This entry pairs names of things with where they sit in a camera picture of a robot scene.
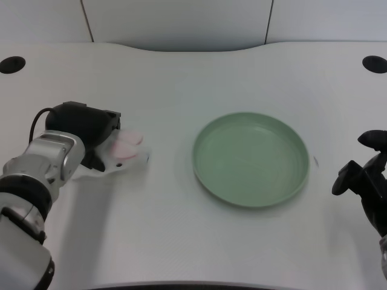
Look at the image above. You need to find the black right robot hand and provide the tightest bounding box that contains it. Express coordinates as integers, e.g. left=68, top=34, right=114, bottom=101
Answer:
left=331, top=129, right=387, bottom=241

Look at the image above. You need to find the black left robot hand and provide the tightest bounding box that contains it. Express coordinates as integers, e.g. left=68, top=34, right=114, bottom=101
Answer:
left=44, top=101, right=122, bottom=173

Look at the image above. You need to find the white plush rabbit doll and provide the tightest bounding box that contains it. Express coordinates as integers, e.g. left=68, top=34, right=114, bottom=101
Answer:
left=71, top=129, right=151, bottom=182

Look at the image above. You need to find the green round plate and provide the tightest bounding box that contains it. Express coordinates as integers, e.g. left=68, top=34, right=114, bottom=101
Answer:
left=192, top=112, right=311, bottom=210

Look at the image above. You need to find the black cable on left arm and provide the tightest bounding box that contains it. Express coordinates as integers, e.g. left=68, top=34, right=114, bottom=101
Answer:
left=28, top=108, right=53, bottom=143

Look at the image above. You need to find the black table cable grommet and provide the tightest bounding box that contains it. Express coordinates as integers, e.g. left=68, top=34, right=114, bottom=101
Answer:
left=0, top=56, right=27, bottom=74
left=362, top=55, right=387, bottom=74

